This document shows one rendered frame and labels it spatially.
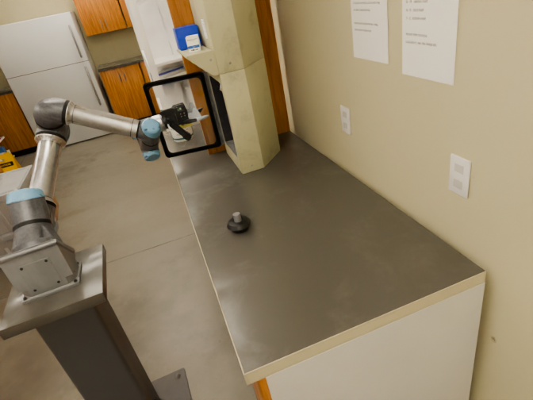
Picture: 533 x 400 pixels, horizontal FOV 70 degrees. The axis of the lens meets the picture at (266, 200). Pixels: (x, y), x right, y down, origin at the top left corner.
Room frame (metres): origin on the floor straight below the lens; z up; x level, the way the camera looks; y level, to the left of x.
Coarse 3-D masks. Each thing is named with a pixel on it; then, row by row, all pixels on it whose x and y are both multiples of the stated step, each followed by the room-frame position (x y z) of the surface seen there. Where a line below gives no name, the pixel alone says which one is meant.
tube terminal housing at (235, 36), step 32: (192, 0) 1.89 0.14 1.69; (224, 0) 1.69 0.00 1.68; (224, 32) 1.68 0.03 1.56; (256, 32) 1.84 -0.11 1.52; (224, 64) 1.68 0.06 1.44; (256, 64) 1.79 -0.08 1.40; (224, 96) 1.67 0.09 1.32; (256, 96) 1.74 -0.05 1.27; (256, 128) 1.70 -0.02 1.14; (256, 160) 1.69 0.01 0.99
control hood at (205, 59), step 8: (208, 48) 1.74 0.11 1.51; (184, 56) 1.73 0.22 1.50; (192, 56) 1.65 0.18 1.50; (200, 56) 1.66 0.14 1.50; (208, 56) 1.66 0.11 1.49; (200, 64) 1.65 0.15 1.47; (208, 64) 1.66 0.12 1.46; (216, 64) 1.67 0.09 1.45; (208, 72) 1.66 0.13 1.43; (216, 72) 1.67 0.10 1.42
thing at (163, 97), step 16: (192, 80) 1.96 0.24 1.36; (160, 96) 1.95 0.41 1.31; (176, 96) 1.96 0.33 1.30; (192, 96) 1.96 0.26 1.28; (208, 112) 1.96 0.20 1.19; (192, 128) 1.96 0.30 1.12; (208, 128) 1.96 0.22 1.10; (176, 144) 1.95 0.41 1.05; (192, 144) 1.96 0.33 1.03; (208, 144) 1.96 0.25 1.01
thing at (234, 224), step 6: (234, 216) 1.20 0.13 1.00; (240, 216) 1.21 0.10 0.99; (228, 222) 1.21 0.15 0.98; (234, 222) 1.20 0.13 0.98; (240, 222) 1.19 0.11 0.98; (246, 222) 1.19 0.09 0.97; (228, 228) 1.19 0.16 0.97; (234, 228) 1.17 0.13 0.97; (240, 228) 1.17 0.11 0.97; (246, 228) 1.18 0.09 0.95
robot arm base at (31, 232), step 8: (24, 224) 1.13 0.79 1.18; (32, 224) 1.14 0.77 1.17; (40, 224) 1.15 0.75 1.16; (48, 224) 1.17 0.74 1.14; (16, 232) 1.12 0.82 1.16; (24, 232) 1.11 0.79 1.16; (32, 232) 1.11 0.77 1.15; (40, 232) 1.12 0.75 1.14; (48, 232) 1.13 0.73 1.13; (16, 240) 1.09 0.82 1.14; (24, 240) 1.08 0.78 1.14; (32, 240) 1.08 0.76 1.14; (40, 240) 1.09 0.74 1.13; (16, 248) 1.07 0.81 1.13; (24, 248) 1.06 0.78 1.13
